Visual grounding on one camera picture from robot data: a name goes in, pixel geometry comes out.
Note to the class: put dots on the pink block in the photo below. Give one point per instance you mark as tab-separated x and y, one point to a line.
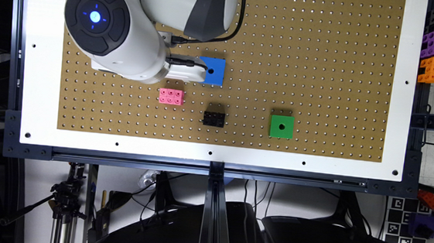
170	96

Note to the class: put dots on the blue cube with hole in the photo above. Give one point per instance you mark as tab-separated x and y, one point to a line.
216	70

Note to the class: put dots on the purple cube below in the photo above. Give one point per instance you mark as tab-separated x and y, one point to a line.
421	226

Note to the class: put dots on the black camera tripod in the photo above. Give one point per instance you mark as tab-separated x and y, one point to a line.
63	202

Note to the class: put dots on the black aluminium frame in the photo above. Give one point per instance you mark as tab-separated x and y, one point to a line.
31	126

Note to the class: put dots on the fiducial marker board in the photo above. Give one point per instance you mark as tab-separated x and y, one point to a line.
397	220

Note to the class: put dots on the black chair left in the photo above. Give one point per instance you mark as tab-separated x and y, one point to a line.
184	225

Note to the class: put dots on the red block below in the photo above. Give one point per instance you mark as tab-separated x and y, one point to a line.
426	198

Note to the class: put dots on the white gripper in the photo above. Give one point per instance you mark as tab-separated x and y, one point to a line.
186	68

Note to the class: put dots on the brown pegboard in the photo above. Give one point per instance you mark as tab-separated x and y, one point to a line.
329	64

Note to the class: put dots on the green cube with hole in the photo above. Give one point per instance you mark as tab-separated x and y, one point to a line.
281	126

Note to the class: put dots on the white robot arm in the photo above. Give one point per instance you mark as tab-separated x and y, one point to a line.
120	36

